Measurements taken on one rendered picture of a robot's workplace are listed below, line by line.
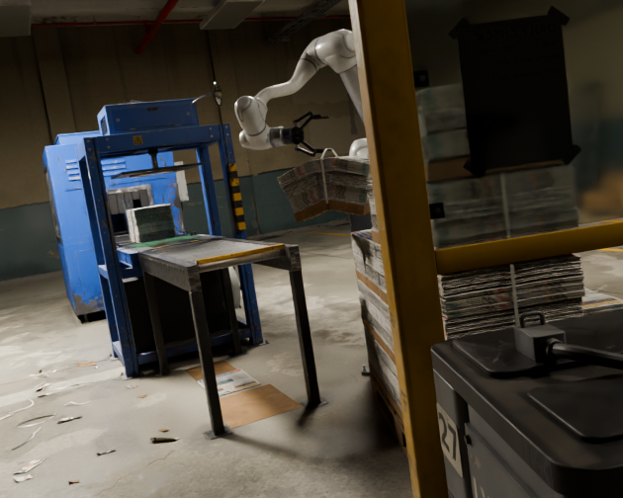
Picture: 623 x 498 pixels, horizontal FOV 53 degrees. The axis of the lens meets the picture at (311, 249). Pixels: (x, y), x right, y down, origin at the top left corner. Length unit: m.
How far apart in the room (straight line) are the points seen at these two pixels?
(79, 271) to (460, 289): 5.18
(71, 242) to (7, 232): 5.18
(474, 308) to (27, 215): 10.35
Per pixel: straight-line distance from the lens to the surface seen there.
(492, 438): 0.97
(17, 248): 11.57
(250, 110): 2.76
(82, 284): 6.47
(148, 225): 4.91
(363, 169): 2.66
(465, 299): 1.63
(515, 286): 1.67
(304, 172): 2.72
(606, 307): 2.14
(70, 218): 6.43
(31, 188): 11.57
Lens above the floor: 1.12
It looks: 7 degrees down
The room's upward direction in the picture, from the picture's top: 8 degrees counter-clockwise
